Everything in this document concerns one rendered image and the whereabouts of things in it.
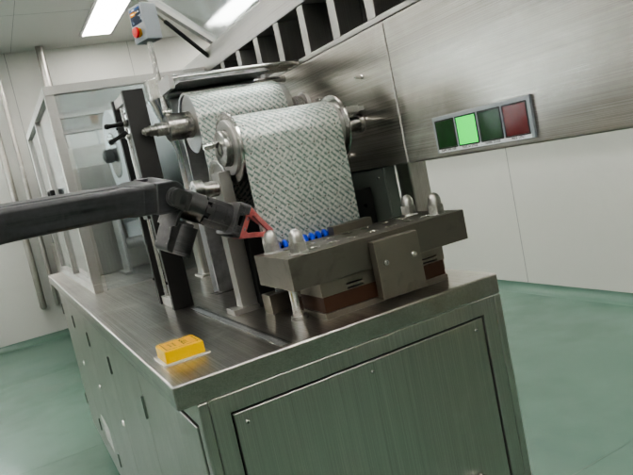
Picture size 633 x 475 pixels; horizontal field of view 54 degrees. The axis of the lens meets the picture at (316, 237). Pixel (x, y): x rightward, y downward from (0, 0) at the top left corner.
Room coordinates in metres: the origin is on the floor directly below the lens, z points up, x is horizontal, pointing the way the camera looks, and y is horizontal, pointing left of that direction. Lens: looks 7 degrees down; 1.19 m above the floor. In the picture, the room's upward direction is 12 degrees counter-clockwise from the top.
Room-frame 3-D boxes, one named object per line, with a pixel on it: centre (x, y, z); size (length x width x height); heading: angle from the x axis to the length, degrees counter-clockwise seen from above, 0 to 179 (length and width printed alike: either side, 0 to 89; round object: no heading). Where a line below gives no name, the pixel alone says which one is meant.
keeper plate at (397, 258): (1.17, -0.14, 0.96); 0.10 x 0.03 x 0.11; 116
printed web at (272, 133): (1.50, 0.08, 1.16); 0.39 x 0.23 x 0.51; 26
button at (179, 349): (1.08, 0.28, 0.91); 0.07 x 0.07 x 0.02; 26
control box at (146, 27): (1.84, 0.35, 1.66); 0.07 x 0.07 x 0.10; 44
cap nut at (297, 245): (1.13, 0.04, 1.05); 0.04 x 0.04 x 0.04
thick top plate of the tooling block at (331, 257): (1.24, -0.09, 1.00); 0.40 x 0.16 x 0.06; 116
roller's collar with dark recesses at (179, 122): (1.55, 0.27, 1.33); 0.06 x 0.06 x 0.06; 26
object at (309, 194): (1.33, 0.00, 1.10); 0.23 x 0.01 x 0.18; 116
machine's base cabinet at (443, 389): (2.20, 0.51, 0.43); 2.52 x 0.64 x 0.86; 26
